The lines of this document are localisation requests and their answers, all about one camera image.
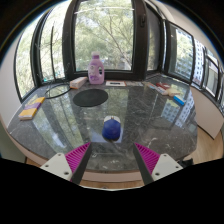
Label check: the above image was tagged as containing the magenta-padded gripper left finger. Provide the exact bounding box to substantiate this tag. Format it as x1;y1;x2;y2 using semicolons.
39;142;93;186

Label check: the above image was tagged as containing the purple detergent bottle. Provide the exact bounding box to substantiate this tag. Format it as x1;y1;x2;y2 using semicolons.
87;51;106;85

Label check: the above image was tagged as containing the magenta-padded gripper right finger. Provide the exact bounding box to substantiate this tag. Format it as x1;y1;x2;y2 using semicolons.
132;142;184;186

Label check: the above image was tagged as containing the blue small box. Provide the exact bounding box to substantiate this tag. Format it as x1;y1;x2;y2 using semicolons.
173;95;186;107

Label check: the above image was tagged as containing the beige box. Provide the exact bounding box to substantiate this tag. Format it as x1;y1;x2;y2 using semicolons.
163;87;181;98

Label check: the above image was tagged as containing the yellow and purple book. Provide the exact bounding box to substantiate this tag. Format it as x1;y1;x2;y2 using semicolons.
18;96;46;121

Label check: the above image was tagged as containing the black round mouse pad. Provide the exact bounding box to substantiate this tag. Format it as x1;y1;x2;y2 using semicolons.
72;88;109;108

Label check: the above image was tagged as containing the red flat box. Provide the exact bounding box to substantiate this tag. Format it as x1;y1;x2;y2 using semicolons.
155;82;171;91

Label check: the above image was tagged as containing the blue and white computer mouse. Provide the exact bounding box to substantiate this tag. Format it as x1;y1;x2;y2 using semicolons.
101;115;122;142

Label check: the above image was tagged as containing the grey printed card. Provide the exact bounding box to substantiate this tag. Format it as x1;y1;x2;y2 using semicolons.
126;80;144;87

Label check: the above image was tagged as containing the white card with dark print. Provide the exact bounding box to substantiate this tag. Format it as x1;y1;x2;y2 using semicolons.
105;80;128;88

